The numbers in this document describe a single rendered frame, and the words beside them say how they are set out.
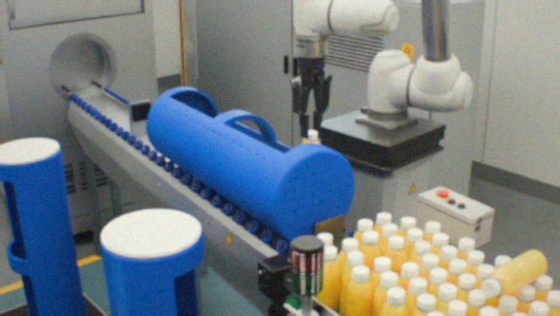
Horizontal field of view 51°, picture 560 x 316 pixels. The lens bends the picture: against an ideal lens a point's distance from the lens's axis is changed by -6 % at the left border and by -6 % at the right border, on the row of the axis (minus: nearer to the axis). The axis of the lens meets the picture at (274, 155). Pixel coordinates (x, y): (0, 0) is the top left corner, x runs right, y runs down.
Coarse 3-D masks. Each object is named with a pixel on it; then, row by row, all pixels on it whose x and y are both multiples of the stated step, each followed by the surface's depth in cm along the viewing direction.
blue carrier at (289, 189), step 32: (160, 96) 233; (192, 96) 241; (160, 128) 223; (192, 128) 206; (224, 128) 195; (192, 160) 204; (224, 160) 187; (256, 160) 176; (288, 160) 168; (320, 160) 171; (224, 192) 191; (256, 192) 173; (288, 192) 167; (320, 192) 174; (352, 192) 181; (288, 224) 171
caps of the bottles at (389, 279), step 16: (464, 240) 152; (432, 256) 145; (448, 256) 147; (480, 256) 144; (384, 272) 139; (416, 272) 140; (432, 272) 138; (480, 272) 138; (400, 288) 132; (416, 288) 133; (448, 288) 132; (528, 288) 130; (544, 288) 132; (432, 304) 127; (448, 304) 126; (464, 304) 126; (480, 304) 128; (512, 304) 125; (544, 304) 124
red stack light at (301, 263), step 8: (296, 256) 114; (304, 256) 113; (312, 256) 113; (320, 256) 114; (296, 264) 115; (304, 264) 114; (312, 264) 114; (320, 264) 115; (304, 272) 114; (312, 272) 114
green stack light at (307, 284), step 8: (296, 272) 115; (320, 272) 115; (296, 280) 116; (304, 280) 115; (312, 280) 115; (320, 280) 116; (296, 288) 117; (304, 288) 116; (312, 288) 116; (320, 288) 117
